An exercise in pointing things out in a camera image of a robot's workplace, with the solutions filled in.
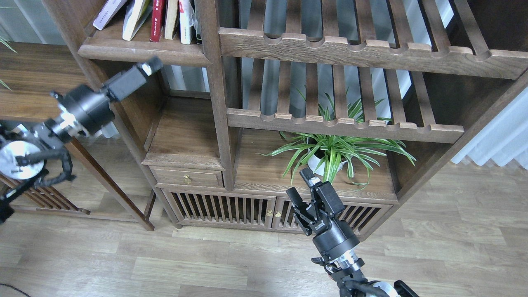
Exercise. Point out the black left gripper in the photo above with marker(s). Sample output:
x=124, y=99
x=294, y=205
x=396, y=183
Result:
x=85, y=111

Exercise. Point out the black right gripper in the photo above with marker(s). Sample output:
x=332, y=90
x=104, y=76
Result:
x=333, y=238

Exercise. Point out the red cover book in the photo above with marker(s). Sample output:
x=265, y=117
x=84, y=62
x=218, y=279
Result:
x=157, y=20

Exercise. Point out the yellow green cover book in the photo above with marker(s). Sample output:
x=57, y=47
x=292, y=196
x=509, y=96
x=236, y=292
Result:
x=136, y=14

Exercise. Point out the pale purple cover book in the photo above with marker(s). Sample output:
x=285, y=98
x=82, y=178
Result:
x=109, y=10

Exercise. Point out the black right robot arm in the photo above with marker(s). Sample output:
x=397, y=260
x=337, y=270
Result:
x=351, y=282

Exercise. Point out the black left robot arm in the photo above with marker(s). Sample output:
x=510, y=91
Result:
x=38, y=156

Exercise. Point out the white curtain behind shelf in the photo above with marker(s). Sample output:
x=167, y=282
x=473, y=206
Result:
x=194, y=79

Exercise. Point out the white plant pot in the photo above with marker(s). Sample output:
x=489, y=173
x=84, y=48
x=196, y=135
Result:
x=325, y=163

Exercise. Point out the spider plant green leaves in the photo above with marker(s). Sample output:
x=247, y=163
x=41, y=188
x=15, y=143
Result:
x=335, y=151

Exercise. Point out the white red upright book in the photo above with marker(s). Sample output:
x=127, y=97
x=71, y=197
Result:
x=187, y=17

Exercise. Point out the tan upright book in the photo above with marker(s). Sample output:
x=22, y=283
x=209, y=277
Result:
x=171, y=19

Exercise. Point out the dark upright book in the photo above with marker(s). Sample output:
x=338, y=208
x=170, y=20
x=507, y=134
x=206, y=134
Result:
x=196, y=25

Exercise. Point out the brass drawer knob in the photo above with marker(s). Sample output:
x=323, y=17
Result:
x=187, y=179

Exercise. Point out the dark wooden bookshelf cabinet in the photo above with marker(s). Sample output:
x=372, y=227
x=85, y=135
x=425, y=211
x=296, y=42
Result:
x=439, y=97

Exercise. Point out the brown wooden side table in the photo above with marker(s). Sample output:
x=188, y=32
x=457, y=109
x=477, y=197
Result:
x=31, y=70

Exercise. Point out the slatted wooden rack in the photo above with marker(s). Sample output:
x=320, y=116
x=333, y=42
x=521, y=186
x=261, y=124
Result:
x=48, y=200

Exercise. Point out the white curtain right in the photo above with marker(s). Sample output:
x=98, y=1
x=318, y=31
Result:
x=503, y=140

